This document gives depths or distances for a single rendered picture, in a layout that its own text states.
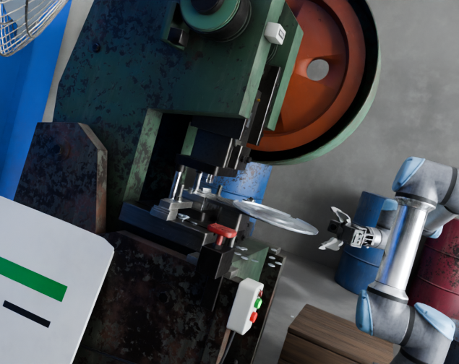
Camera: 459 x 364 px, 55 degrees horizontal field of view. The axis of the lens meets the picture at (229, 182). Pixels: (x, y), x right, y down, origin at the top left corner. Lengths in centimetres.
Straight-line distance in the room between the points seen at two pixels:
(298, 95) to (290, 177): 303
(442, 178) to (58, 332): 121
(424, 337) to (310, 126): 85
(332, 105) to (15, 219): 120
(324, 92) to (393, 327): 92
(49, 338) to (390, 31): 427
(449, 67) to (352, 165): 130
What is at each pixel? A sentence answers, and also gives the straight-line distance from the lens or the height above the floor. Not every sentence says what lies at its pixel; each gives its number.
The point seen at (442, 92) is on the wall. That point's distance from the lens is 479.
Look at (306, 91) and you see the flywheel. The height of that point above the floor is 125.
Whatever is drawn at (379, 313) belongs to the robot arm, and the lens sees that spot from 135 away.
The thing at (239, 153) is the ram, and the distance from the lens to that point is 142.
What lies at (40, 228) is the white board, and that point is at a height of 54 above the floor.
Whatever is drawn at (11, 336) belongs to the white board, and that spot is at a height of 22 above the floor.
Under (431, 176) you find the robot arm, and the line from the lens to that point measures 138.
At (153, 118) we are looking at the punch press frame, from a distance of 146.
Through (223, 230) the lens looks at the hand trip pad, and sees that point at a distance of 111.
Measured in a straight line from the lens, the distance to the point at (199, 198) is 144.
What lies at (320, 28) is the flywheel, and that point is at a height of 151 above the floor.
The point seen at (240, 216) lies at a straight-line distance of 142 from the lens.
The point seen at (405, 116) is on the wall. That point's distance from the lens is 474.
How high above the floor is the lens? 98
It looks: 5 degrees down
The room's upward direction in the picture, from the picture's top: 16 degrees clockwise
